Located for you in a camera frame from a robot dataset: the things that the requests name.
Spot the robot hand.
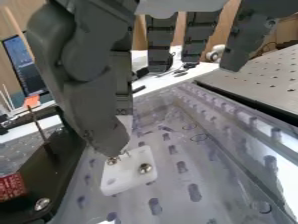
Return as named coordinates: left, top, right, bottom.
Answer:
left=25, top=0, right=298, bottom=158

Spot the white block with screws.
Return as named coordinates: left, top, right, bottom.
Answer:
left=98, top=145, right=160, bottom=197

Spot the computer screen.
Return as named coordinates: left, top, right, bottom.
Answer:
left=1, top=34, right=49, bottom=98

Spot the small white jointed device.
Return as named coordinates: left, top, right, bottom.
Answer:
left=206, top=43, right=227, bottom=63

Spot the clear box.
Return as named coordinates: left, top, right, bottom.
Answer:
left=45, top=80, right=298, bottom=224

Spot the thin stick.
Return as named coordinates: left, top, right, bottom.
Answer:
left=25, top=104, right=56, bottom=158

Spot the black plate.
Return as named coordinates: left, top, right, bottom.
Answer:
left=0, top=105, right=88, bottom=224

